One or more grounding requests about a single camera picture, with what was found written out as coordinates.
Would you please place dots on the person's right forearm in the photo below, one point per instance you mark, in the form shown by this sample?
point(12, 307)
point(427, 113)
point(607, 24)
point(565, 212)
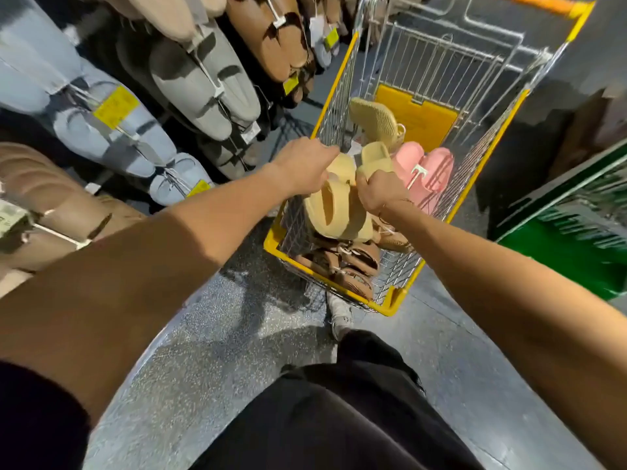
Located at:
point(514, 308)

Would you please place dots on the beige hanging slippers pair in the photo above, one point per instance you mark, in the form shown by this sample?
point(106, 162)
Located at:
point(161, 12)

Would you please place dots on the person's black sleeve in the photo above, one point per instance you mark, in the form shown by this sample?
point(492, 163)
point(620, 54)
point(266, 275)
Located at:
point(39, 420)

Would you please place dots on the person's grey shoe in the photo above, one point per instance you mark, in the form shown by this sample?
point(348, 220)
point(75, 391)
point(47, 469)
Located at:
point(339, 315)

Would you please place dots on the large yellow price tag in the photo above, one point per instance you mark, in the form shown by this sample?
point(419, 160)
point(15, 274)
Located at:
point(116, 106)

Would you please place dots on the tan textured-sole slipper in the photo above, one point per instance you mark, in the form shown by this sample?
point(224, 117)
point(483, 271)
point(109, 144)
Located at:
point(374, 121)

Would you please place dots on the person's right hand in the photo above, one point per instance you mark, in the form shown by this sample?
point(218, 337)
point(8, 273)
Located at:
point(384, 193)

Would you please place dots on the person's left fingers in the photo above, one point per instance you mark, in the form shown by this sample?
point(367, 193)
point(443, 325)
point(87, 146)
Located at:
point(323, 163)

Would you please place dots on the grey foam slipper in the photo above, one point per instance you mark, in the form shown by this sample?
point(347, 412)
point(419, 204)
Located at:
point(191, 92)
point(230, 73)

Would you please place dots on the brown hanging slippers pair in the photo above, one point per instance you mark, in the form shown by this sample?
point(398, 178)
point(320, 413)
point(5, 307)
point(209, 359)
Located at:
point(264, 39)

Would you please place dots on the person's left forearm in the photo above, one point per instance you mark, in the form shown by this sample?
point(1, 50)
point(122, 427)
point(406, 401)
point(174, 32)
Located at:
point(147, 278)

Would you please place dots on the person's black trousers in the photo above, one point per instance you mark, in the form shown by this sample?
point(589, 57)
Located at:
point(333, 416)

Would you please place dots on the pale yellow foam slipper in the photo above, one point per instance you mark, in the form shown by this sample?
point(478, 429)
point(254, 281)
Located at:
point(338, 210)
point(374, 159)

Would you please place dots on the green display bin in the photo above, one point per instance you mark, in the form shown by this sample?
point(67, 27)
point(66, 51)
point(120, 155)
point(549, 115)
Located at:
point(573, 239)

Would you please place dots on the small yellow price tag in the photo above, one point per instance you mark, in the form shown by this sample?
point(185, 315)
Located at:
point(198, 188)
point(291, 84)
point(331, 38)

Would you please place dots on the person's left hand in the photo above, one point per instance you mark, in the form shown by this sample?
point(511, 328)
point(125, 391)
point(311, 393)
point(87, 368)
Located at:
point(299, 163)

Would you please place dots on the pink foam slipper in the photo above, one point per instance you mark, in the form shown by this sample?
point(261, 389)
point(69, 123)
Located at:
point(409, 156)
point(438, 173)

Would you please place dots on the yellow cart seat flap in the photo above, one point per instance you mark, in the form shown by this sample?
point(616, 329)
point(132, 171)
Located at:
point(421, 117)

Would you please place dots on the person's right fingers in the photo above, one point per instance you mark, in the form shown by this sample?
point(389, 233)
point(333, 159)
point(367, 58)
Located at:
point(365, 183)

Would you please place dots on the white plastic slipper hanger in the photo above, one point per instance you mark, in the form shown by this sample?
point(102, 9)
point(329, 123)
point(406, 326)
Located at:
point(419, 173)

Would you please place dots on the brown quilted slippers pair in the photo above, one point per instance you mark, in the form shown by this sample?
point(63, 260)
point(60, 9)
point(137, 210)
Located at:
point(54, 200)

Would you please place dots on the row of blue-grey slippers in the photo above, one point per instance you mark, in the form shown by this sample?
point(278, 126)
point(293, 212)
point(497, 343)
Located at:
point(88, 136)

